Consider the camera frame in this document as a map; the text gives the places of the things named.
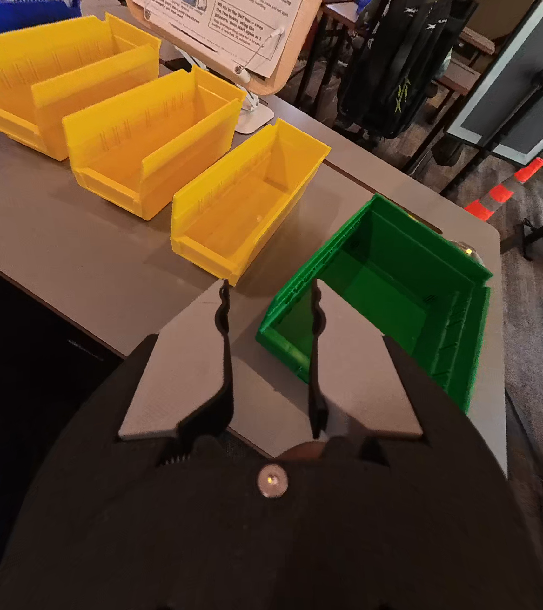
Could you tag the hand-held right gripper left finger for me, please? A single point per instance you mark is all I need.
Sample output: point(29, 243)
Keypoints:
point(176, 381)

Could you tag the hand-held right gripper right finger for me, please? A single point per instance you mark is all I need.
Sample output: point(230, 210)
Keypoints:
point(362, 381)

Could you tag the green plastic bin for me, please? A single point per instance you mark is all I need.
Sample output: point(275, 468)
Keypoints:
point(395, 286)

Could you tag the blue plastic bin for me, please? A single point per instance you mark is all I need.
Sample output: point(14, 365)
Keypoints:
point(4, 16)

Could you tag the yellow plastic bin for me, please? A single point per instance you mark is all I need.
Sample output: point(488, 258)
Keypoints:
point(14, 71)
point(233, 224)
point(124, 157)

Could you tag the orange traffic cone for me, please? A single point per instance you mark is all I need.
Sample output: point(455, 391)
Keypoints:
point(500, 193)

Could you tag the white metal stand base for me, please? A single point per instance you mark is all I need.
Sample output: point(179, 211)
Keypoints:
point(257, 119)

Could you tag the black backpack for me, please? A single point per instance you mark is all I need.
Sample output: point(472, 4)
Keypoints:
point(395, 62)

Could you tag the grey framed board panel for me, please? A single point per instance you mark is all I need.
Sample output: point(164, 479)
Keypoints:
point(514, 86)

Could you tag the wooden document stand board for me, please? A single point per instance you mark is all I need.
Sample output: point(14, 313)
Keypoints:
point(300, 38)

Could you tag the black board stand frame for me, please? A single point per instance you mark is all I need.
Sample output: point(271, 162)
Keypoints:
point(490, 133)

